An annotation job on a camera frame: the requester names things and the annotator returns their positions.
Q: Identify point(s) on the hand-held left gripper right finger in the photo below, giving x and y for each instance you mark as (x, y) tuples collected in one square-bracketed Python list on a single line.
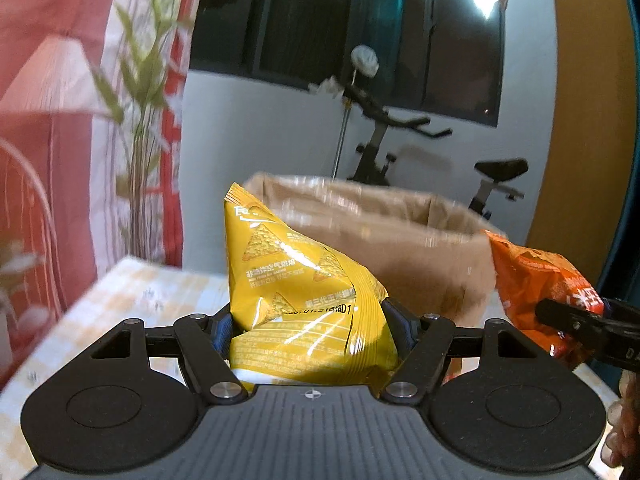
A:
[(400, 325)]

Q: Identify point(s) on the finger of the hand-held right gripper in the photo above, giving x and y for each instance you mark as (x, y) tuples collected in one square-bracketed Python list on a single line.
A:
[(570, 316)]

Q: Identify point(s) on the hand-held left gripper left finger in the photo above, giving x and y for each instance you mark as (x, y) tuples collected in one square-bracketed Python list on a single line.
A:
[(221, 332)]

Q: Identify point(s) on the orange snack packet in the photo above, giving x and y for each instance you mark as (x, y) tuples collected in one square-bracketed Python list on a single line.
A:
[(537, 275)]

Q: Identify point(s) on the yellow snack packet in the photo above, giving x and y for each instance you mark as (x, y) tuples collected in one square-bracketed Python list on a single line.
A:
[(300, 300)]

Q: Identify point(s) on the brown paper bag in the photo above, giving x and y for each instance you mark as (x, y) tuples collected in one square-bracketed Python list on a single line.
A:
[(380, 240)]

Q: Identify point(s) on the person's right hand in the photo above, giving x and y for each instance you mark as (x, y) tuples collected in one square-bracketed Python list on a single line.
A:
[(625, 435)]

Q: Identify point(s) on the yellow checked tablecloth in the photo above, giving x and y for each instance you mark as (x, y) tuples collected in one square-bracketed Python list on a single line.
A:
[(125, 300)]

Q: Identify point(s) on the thin metal rod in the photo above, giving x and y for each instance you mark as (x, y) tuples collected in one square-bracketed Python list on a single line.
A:
[(340, 140)]

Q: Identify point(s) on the black exercise bike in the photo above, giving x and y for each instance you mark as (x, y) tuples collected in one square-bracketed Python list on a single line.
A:
[(395, 130)]

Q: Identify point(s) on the wooden door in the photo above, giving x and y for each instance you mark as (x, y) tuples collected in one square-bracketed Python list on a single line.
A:
[(580, 110)]

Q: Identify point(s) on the red plant print curtain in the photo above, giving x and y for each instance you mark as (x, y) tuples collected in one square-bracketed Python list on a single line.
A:
[(75, 135)]

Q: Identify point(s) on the crumpled white tissue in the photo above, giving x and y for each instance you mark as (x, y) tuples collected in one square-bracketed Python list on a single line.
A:
[(326, 86)]

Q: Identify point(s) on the white plastic bag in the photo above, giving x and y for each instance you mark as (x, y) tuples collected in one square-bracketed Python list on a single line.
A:
[(364, 60)]

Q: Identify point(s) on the dark glass window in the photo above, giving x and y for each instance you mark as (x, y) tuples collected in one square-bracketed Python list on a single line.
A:
[(325, 25)]

